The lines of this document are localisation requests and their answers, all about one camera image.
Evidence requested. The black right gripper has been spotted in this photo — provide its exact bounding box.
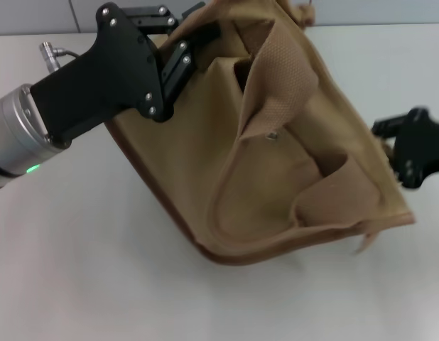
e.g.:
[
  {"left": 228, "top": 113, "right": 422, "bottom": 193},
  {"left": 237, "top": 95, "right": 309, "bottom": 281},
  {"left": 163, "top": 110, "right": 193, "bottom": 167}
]
[{"left": 371, "top": 106, "right": 439, "bottom": 190}]

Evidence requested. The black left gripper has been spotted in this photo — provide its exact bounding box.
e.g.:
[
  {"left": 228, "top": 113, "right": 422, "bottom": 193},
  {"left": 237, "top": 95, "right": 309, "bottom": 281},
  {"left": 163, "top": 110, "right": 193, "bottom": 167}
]
[{"left": 29, "top": 1, "right": 221, "bottom": 144}]

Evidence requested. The khaki canvas food bag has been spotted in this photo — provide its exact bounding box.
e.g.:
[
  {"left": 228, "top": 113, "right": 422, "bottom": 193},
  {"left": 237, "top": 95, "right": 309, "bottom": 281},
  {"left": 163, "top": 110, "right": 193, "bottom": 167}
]
[{"left": 105, "top": 0, "right": 418, "bottom": 266}]

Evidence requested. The left gripper plug with cable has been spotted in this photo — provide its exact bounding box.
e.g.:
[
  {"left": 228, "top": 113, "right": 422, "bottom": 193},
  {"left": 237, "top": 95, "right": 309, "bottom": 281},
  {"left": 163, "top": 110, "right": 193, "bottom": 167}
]
[{"left": 40, "top": 40, "right": 80, "bottom": 68}]

